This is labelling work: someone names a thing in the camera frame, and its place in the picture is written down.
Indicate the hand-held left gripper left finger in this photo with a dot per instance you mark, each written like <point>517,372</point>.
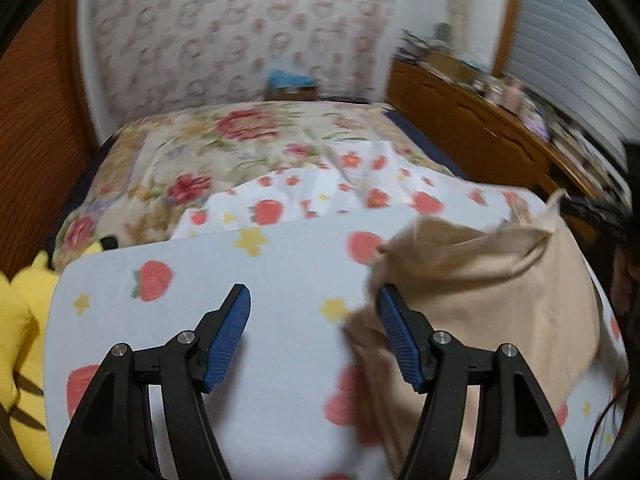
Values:
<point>227,340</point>

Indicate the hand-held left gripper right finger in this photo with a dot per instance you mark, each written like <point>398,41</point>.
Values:
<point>400,345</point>

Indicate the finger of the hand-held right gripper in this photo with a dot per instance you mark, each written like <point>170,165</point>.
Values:
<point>592,212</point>

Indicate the beige printed t-shirt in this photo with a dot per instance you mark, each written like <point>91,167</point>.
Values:
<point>475,270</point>

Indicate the person's right hand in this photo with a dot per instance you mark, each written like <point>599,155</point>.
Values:
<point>625,280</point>

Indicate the strawberry print bed sheet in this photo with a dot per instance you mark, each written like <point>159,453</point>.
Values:
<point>290,270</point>

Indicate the pink thermos jug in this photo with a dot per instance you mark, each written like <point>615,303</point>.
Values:
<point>513,96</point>

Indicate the grey window blind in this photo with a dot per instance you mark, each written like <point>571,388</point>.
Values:
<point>560,35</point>

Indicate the wooden side cabinet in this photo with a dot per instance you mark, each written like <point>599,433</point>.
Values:
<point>450,110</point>

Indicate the floral quilt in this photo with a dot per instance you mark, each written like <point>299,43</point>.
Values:
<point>200,140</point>

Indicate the plain cardboard box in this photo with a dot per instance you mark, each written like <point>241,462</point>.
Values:
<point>450,67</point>

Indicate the yellow plush toy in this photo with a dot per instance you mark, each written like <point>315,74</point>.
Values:
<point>20,320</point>

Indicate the stack of folded cloths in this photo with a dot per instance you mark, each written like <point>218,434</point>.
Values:
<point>417,47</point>

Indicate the cardboard box with blue contents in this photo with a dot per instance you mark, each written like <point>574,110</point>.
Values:
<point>290,87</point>

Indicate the brown louvered wardrobe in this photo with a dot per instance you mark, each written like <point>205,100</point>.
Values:
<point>35,135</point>

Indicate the circle patterned sheer curtain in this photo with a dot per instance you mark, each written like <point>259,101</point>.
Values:
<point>250,20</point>

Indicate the wooden window frame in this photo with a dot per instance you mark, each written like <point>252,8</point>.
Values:
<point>507,20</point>

